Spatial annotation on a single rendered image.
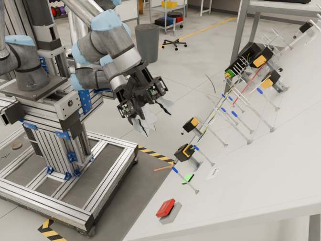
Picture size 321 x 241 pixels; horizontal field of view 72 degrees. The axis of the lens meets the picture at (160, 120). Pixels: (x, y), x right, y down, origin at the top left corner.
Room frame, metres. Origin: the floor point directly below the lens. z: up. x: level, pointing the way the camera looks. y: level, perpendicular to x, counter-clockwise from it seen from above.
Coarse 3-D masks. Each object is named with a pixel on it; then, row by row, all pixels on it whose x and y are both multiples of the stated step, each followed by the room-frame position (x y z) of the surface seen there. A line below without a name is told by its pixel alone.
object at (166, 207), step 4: (168, 200) 0.37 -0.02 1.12; (172, 200) 0.36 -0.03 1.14; (164, 204) 0.36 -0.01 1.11; (168, 204) 0.34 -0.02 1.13; (172, 204) 0.35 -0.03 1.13; (160, 208) 0.35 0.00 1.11; (164, 208) 0.34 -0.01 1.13; (168, 208) 0.33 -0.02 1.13; (160, 212) 0.33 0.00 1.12; (164, 212) 0.32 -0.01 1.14; (168, 212) 0.32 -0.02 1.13; (160, 216) 0.33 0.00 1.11
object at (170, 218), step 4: (176, 204) 0.35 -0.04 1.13; (180, 204) 0.35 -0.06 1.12; (172, 208) 0.34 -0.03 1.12; (176, 208) 0.34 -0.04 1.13; (180, 208) 0.34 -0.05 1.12; (172, 212) 0.32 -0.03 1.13; (176, 212) 0.33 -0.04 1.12; (164, 216) 0.33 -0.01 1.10; (168, 216) 0.32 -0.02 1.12; (172, 216) 0.32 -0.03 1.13; (160, 220) 0.32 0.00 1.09; (164, 220) 0.32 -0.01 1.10; (168, 220) 0.31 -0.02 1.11; (172, 220) 0.31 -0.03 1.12
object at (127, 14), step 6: (126, 0) 5.73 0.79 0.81; (132, 0) 5.91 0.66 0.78; (138, 0) 6.03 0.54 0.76; (120, 6) 5.62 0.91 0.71; (126, 6) 5.75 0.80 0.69; (132, 6) 5.90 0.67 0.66; (138, 6) 6.02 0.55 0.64; (120, 12) 5.60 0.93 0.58; (126, 12) 5.74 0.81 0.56; (132, 12) 5.89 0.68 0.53; (138, 12) 6.01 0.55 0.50; (126, 18) 5.72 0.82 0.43; (132, 18) 5.87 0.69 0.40; (138, 18) 6.00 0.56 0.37; (138, 24) 6.00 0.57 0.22
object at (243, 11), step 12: (252, 0) 1.46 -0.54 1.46; (264, 0) 1.46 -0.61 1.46; (312, 0) 1.46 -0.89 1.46; (240, 12) 1.43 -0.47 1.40; (276, 12) 1.34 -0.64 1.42; (288, 12) 1.31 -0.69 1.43; (300, 12) 1.28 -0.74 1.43; (312, 12) 1.25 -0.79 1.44; (240, 24) 1.42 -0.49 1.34; (240, 36) 1.42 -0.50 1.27; (252, 36) 1.90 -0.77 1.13; (252, 72) 1.39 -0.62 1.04
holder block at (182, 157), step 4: (184, 144) 0.57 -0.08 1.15; (188, 144) 0.56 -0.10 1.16; (180, 148) 0.56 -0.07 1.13; (184, 148) 0.54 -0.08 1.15; (176, 152) 0.55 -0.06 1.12; (180, 152) 0.53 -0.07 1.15; (176, 156) 0.55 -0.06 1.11; (180, 156) 0.54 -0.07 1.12; (184, 156) 0.52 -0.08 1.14; (180, 160) 0.54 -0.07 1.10; (184, 160) 0.53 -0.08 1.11
